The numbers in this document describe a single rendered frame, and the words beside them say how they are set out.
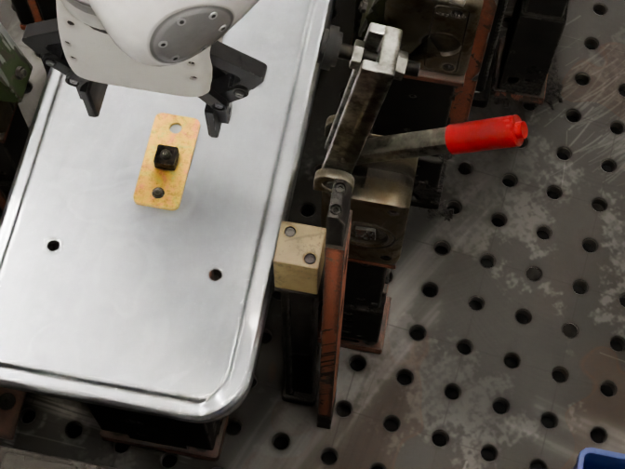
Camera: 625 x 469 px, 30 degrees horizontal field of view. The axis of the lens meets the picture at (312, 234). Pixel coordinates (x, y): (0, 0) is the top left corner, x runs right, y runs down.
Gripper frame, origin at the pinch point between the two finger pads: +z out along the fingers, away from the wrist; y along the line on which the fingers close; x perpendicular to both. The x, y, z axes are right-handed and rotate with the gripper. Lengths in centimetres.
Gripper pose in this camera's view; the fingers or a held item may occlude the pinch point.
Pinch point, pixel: (156, 103)
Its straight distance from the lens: 87.5
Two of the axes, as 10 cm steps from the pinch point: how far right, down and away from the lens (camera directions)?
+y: -9.8, -1.7, 0.8
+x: -1.9, 9.0, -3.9
